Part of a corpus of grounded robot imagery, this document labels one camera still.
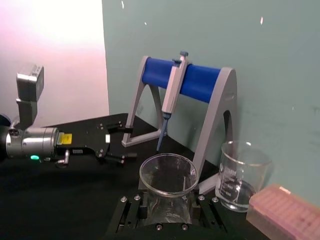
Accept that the black table cloth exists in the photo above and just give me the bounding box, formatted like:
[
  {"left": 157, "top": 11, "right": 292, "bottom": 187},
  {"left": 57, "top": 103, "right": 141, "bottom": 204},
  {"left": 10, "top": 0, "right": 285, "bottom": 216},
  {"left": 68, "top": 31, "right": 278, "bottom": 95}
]
[{"left": 0, "top": 112, "right": 320, "bottom": 240}]

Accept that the grey and blue pipette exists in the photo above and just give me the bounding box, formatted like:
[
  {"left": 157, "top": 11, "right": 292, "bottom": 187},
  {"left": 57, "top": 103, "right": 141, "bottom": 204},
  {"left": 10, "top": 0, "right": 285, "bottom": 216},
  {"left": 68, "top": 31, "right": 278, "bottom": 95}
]
[{"left": 156, "top": 50, "right": 189, "bottom": 152}]

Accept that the pink pipette tip box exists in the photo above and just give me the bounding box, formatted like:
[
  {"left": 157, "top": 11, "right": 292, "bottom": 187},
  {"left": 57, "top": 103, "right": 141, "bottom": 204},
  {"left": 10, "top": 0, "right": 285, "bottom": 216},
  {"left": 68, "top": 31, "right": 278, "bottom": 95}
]
[{"left": 246, "top": 183, "right": 320, "bottom": 240}]

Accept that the thin cable with silver plug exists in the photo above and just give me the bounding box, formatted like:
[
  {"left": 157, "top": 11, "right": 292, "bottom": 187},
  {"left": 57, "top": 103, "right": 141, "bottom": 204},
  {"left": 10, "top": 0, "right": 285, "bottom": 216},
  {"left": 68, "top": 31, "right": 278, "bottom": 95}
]
[{"left": 55, "top": 149, "right": 71, "bottom": 169}]

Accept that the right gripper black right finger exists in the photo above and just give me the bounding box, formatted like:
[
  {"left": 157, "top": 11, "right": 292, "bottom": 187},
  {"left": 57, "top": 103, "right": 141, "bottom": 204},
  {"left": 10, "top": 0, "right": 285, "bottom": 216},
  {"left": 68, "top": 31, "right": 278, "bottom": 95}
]
[{"left": 186, "top": 191, "right": 228, "bottom": 230}]

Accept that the grey stand with blue bar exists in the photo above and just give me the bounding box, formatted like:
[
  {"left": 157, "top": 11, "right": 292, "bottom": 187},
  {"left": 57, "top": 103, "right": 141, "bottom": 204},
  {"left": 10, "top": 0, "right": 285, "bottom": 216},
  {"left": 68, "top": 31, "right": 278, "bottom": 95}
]
[{"left": 121, "top": 55, "right": 238, "bottom": 196}]

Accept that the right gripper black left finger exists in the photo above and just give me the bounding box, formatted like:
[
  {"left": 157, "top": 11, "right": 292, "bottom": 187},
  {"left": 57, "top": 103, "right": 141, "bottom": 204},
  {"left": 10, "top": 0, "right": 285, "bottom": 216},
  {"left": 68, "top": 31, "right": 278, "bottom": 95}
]
[{"left": 113, "top": 192, "right": 151, "bottom": 230}]

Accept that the clear glass beaker with markings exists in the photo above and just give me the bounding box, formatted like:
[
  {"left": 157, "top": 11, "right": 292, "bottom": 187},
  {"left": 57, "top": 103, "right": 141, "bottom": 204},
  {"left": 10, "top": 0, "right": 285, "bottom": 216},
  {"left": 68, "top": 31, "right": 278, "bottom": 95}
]
[{"left": 214, "top": 140, "right": 273, "bottom": 213}]

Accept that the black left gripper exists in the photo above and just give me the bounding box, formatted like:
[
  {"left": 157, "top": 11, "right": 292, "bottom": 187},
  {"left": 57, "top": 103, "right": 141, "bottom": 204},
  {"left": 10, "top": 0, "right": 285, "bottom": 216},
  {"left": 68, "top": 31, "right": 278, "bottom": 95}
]
[{"left": 56, "top": 120, "right": 138, "bottom": 166}]

